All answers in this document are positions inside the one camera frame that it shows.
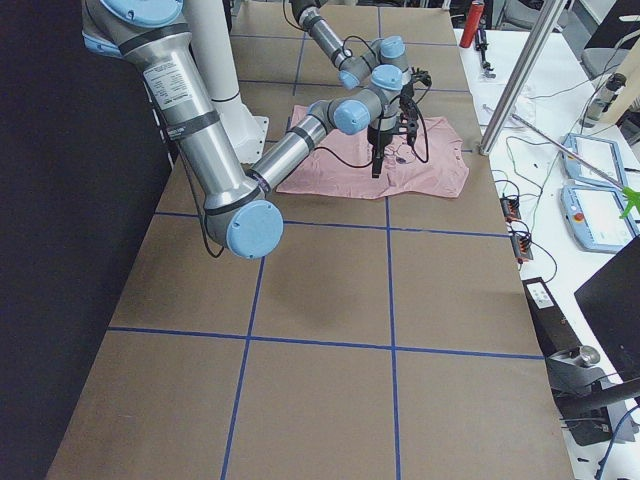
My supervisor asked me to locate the aluminium frame post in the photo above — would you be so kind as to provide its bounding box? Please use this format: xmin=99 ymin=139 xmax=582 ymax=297
xmin=478 ymin=0 xmax=566 ymax=156

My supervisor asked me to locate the orange connector board far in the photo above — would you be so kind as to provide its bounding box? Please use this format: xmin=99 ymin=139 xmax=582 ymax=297
xmin=500 ymin=196 xmax=522 ymax=223

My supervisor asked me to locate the black box with label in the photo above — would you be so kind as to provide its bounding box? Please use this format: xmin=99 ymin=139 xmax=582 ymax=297
xmin=522 ymin=277 xmax=582 ymax=359

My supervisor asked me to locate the orange connector board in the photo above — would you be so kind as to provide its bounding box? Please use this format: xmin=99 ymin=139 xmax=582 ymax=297
xmin=500 ymin=196 xmax=522 ymax=223
xmin=510 ymin=232 xmax=533 ymax=265

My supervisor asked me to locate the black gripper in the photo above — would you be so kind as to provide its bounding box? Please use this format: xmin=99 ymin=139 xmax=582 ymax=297
xmin=400 ymin=80 xmax=414 ymax=100
xmin=367 ymin=115 xmax=399 ymax=179

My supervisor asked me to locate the red cylinder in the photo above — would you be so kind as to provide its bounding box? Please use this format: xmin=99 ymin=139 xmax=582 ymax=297
xmin=459 ymin=0 xmax=485 ymax=48

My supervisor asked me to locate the black tripod stick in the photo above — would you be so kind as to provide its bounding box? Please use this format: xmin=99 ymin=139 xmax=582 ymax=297
xmin=474 ymin=27 xmax=496 ymax=79

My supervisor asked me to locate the far blue teach pendant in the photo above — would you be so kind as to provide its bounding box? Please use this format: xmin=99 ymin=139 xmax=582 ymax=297
xmin=562 ymin=133 xmax=628 ymax=187

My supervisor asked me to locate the black monitor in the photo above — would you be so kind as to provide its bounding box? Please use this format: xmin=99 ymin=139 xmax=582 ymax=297
xmin=574 ymin=238 xmax=640 ymax=380

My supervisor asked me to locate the orange connector board near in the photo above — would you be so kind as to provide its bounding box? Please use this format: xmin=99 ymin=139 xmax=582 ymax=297
xmin=510 ymin=232 xmax=533 ymax=265

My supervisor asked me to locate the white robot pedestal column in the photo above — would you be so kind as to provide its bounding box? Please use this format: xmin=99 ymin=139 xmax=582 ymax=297
xmin=183 ymin=0 xmax=269 ymax=164

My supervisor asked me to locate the blue teach pendant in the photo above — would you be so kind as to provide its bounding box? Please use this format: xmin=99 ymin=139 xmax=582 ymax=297
xmin=562 ymin=133 xmax=628 ymax=187
xmin=560 ymin=185 xmax=639 ymax=254

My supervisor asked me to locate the black metal clamp stand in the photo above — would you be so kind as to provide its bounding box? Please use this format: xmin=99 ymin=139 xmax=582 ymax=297
xmin=545 ymin=346 xmax=639 ymax=446

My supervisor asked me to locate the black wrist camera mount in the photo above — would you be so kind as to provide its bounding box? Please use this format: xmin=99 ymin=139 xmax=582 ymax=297
xmin=396 ymin=96 xmax=420 ymax=147
xmin=411 ymin=68 xmax=432 ymax=88

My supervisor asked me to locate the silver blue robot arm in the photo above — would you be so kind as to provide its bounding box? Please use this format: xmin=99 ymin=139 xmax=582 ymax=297
xmin=81 ymin=1 xmax=409 ymax=259
xmin=290 ymin=0 xmax=420 ymax=90

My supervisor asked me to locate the near blue teach pendant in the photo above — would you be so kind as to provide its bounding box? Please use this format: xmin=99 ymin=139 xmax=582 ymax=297
xmin=560 ymin=185 xmax=639 ymax=254

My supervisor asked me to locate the pink Snoopy t-shirt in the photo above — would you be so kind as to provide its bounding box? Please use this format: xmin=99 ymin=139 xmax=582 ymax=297
xmin=277 ymin=117 xmax=469 ymax=199

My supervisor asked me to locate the clear water bottle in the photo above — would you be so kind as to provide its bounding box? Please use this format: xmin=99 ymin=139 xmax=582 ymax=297
xmin=582 ymin=73 xmax=627 ymax=128

